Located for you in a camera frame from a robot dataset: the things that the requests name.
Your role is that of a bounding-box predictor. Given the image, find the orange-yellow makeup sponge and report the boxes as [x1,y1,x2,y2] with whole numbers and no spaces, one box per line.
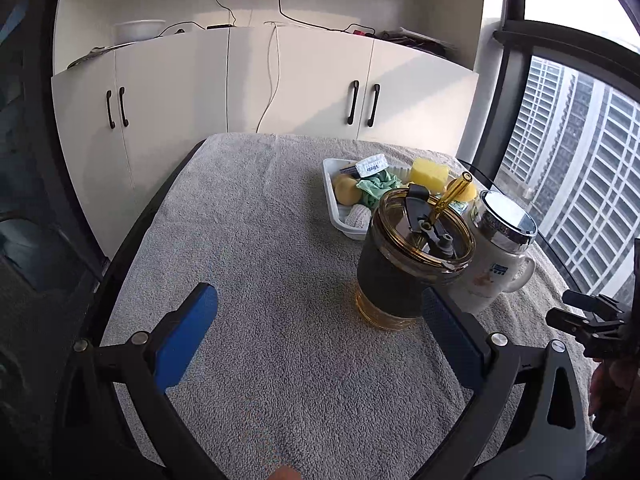
[456,182,477,203]

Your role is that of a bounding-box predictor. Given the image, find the yellow rectangular sponge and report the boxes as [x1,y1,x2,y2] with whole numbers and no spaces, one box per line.
[409,158,449,194]

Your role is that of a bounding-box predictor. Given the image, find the white foam tray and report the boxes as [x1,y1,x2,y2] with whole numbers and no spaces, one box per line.
[322,156,454,241]

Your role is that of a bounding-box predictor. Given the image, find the cream chenille scrunchie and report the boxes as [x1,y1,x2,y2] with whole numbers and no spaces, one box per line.
[345,204,372,230]

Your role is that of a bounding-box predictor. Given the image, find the green floral cloth scrunchie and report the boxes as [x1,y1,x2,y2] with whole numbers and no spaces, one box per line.
[356,170,404,210]

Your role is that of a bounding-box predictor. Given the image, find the yellow tissue pack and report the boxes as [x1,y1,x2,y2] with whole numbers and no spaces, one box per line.
[355,153,388,179]

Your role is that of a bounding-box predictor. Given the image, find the tan peanut-shaped sponge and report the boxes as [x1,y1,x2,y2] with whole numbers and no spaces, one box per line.
[333,174,362,206]

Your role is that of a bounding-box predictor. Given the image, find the person's right hand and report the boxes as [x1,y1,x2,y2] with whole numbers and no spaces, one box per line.
[588,358,639,440]

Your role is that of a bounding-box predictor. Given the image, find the person's left hand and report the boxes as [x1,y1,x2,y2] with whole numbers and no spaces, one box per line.
[268,466,302,480]

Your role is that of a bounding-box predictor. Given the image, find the white ceramic mug chrome lid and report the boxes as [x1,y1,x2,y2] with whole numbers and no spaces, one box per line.
[449,190,537,314]

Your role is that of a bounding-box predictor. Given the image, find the amber glass tumbler green sleeve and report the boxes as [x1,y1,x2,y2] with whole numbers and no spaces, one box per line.
[356,171,476,330]

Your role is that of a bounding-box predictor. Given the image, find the white cabinet unit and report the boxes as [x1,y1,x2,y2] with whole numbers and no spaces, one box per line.
[51,0,484,257]

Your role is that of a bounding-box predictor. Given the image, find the papers on cabinet top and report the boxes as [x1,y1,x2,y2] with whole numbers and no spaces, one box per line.
[375,27,454,58]

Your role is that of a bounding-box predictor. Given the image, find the white bowl on cabinet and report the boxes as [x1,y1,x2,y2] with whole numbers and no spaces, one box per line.
[114,20,166,44]

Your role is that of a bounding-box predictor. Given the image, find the black window frame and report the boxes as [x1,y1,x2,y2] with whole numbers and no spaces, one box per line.
[458,0,639,186]

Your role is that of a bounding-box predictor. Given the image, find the black power cable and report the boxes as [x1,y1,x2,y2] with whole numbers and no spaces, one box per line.
[156,0,377,36]

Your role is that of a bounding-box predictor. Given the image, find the white hanging cable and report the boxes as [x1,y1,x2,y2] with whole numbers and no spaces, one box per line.
[255,22,282,134]

